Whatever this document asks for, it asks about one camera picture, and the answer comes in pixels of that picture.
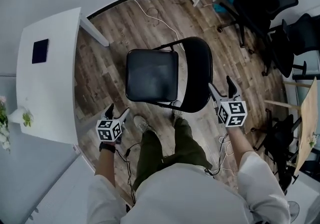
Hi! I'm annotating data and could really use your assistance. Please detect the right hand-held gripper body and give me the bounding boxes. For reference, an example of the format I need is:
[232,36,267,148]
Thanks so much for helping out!
[213,94,248,128]

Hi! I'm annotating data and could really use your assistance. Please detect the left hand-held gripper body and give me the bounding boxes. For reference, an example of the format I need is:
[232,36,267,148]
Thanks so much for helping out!
[95,114,126,146]

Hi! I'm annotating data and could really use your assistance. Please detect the black folding chair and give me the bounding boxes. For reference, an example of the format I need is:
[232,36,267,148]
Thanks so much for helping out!
[124,36,214,114]

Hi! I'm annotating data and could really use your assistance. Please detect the person's right forearm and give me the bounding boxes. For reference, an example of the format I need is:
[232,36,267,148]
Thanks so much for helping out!
[225,126,254,169]

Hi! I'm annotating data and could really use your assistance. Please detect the person's left forearm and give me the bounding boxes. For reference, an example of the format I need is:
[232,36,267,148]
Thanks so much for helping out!
[94,140,118,187]

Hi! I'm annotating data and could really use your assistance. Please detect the black wristband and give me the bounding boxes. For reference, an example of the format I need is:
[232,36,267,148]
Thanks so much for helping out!
[98,141,117,154]

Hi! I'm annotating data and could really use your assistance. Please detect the person's grey left shoe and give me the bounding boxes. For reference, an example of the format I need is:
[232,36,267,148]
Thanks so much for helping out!
[132,115,152,134]

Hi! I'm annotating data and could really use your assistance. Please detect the person's grey shoe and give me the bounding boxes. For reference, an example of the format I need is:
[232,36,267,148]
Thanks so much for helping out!
[171,100,185,122]
[132,115,152,134]

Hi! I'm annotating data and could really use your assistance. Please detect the person's olive trousers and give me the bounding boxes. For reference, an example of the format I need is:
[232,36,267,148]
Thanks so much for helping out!
[131,117,214,191]

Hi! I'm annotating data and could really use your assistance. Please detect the person's grey right shoe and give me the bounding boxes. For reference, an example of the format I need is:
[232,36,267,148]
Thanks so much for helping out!
[171,100,185,122]

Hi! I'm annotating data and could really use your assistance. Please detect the white desk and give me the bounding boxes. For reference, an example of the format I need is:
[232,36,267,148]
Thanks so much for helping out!
[15,7,110,146]

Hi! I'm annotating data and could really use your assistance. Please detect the light wooden table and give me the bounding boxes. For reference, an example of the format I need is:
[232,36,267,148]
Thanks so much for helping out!
[263,76,320,185]

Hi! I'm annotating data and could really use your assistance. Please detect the teal cloth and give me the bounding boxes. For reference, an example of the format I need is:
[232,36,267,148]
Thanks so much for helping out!
[213,0,237,15]

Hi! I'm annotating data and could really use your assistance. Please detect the small green potted plant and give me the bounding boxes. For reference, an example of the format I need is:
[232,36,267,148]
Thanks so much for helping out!
[21,110,35,128]

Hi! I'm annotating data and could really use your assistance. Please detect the small flowering potted plant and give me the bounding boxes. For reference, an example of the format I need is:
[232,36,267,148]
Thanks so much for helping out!
[308,132,320,149]

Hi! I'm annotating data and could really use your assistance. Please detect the black tablet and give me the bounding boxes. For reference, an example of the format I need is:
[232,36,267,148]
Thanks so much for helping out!
[31,38,50,64]

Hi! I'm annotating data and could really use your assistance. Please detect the white vase with pink flowers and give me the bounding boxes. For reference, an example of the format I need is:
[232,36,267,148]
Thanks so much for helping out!
[0,95,29,153]

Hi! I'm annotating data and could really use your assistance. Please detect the person's white sweatshirt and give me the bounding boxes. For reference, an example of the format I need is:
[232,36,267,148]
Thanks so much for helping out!
[85,151,292,224]

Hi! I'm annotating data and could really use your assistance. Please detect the white electric fan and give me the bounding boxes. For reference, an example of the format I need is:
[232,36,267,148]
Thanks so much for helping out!
[287,200,301,224]

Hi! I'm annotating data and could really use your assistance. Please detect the white coiled cable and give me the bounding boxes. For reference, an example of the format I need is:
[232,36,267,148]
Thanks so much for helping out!
[218,135,239,176]

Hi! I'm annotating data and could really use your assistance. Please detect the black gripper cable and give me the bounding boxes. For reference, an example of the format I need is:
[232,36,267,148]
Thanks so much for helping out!
[115,142,138,205]
[204,133,230,176]

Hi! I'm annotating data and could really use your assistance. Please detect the white power cable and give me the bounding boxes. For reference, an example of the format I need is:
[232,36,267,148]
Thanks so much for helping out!
[121,0,186,52]

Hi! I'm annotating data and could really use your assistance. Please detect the thin black floor cable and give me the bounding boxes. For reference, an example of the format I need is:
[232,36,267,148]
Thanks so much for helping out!
[145,7,161,27]

